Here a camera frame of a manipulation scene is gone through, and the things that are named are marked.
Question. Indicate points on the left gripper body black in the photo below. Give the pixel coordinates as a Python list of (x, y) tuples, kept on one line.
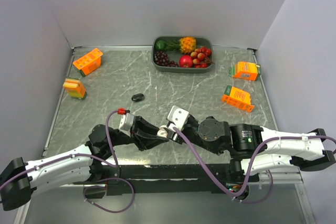
[(135, 135)]

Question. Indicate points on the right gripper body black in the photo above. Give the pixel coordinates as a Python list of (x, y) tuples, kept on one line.
[(191, 130)]

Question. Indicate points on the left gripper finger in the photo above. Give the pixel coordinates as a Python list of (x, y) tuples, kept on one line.
[(145, 126), (149, 143)]

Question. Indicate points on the black charging case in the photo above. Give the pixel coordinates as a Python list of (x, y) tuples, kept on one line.
[(138, 97)]

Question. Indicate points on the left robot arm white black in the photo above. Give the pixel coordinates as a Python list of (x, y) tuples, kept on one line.
[(21, 180)]

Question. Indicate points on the orange flat box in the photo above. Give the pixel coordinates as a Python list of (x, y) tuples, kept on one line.
[(238, 98)]

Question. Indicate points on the red apple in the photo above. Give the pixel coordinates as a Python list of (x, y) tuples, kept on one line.
[(186, 61)]

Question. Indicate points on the dark grape bunch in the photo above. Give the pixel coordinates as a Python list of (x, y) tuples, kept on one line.
[(161, 59)]

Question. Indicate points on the red lychee bunch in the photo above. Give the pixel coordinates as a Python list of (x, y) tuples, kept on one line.
[(202, 57)]

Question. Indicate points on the grey fruit tray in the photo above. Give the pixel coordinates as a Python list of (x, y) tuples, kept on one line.
[(176, 55)]

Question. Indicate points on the orange yellow carton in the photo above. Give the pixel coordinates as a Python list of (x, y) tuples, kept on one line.
[(75, 88)]

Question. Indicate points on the orange green box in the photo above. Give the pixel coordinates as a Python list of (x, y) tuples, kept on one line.
[(245, 70)]

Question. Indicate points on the orange juice carton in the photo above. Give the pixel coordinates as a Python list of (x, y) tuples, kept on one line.
[(89, 62)]

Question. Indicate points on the green lime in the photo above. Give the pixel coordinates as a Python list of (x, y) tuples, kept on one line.
[(160, 45)]

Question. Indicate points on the orange pineapple toy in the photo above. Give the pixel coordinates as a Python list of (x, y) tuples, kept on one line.
[(185, 45)]

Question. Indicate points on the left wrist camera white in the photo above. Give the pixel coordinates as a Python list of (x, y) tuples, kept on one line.
[(126, 122)]

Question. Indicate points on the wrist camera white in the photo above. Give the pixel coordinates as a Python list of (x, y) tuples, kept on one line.
[(177, 118), (126, 122)]

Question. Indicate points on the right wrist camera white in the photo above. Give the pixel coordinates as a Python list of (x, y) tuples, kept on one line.
[(177, 118)]

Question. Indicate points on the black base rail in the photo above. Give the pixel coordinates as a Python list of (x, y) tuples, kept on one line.
[(177, 178)]

